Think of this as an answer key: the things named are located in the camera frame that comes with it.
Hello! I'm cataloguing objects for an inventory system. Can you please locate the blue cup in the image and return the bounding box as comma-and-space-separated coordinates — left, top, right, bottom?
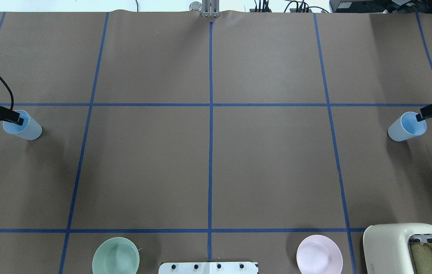
388, 112, 427, 142
2, 110, 43, 140

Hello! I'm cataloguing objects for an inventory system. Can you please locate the black laptop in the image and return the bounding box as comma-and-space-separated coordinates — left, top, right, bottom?
329, 0, 432, 14

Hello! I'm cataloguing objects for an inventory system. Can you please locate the cream toaster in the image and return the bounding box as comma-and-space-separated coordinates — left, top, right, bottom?
363, 223, 432, 274

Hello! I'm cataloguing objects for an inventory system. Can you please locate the toast slice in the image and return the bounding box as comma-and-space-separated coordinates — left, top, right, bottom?
410, 242, 432, 274

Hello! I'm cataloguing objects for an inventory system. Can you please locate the green bowl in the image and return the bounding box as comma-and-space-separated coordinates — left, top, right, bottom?
92, 237, 141, 274

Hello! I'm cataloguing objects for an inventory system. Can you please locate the pink bowl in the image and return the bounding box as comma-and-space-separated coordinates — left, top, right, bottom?
296, 234, 343, 274

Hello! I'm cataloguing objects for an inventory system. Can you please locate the aluminium frame post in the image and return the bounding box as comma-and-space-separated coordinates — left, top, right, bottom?
201, 0, 221, 18

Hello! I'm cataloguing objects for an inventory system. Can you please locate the white pedestal column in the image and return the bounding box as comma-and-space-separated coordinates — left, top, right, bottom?
158, 261, 259, 274

